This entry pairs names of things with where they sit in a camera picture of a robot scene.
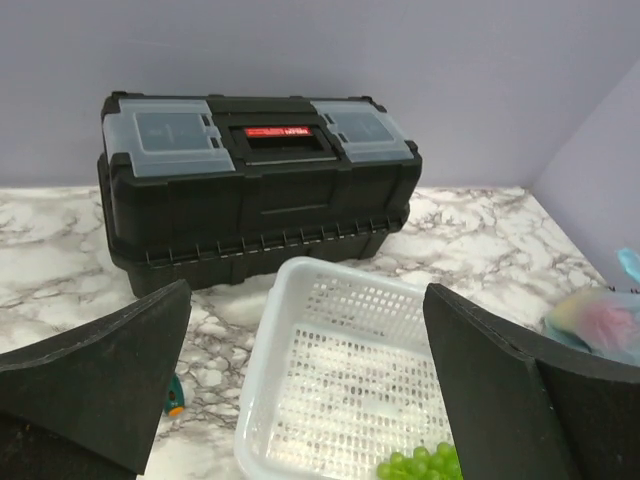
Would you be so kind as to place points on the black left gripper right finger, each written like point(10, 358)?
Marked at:
point(523, 406)

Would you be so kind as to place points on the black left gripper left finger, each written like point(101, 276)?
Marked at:
point(88, 401)

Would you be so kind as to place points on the light blue plastic bag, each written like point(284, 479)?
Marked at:
point(602, 321)

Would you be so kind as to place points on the green fake grape bunch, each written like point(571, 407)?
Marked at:
point(440, 464)

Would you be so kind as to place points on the small teal orange tool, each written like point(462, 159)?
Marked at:
point(175, 400)

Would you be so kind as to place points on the white plastic basket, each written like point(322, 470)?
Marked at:
point(340, 376)

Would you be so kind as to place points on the black plastic toolbox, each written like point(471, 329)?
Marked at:
point(216, 189)

